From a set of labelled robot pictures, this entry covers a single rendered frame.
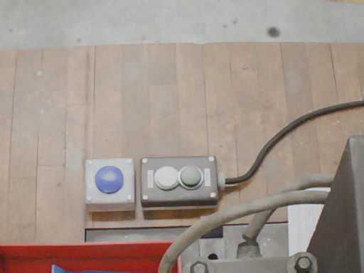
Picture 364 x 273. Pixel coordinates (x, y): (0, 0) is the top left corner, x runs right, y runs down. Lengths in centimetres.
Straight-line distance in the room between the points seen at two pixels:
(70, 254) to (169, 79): 31
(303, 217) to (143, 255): 23
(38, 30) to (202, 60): 119
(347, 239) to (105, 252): 76
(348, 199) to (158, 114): 86
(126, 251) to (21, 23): 141
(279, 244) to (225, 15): 134
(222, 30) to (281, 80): 113
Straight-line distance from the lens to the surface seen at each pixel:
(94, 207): 126
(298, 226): 127
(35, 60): 140
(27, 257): 125
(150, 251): 122
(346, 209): 50
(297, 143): 133
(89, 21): 252
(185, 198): 125
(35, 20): 254
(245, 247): 62
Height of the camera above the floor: 208
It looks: 65 degrees down
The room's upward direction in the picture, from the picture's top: 5 degrees counter-clockwise
